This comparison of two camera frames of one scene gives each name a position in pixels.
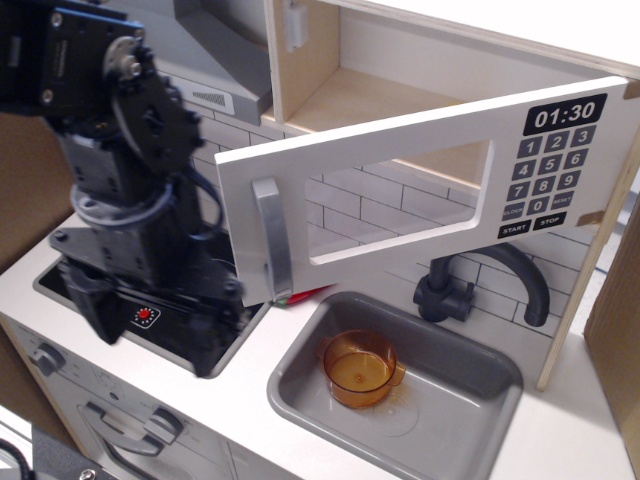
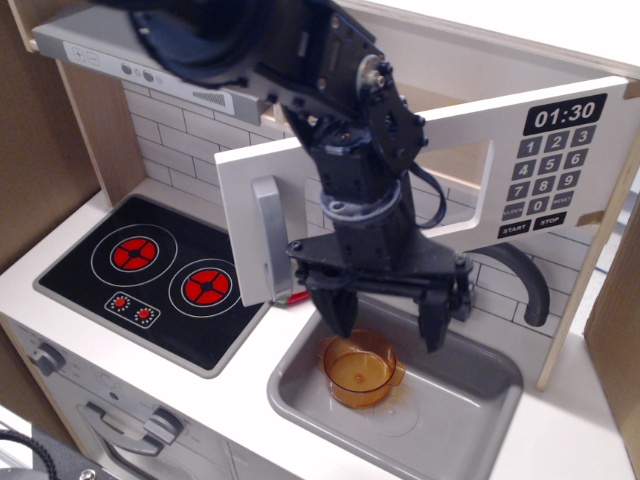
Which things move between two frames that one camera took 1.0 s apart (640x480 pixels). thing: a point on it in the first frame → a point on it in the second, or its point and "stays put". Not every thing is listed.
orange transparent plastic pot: (361, 367) stays put
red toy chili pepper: (293, 298) stays put
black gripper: (177, 258) → (382, 250)
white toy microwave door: (552, 160) stays put
